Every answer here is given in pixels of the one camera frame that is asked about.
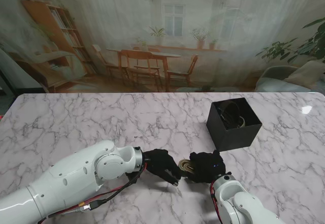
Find red and black cable bundle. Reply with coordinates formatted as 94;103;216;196
38;163;148;221
209;183;224;224

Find printed room scene backdrop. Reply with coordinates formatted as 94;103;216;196
0;0;325;94

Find black woven belt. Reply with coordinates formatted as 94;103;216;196
216;101;244;130

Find black square storage box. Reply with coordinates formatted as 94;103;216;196
206;97;264;153

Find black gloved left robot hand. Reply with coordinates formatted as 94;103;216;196
142;148;182;186

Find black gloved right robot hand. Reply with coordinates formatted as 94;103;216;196
184;149;227;184

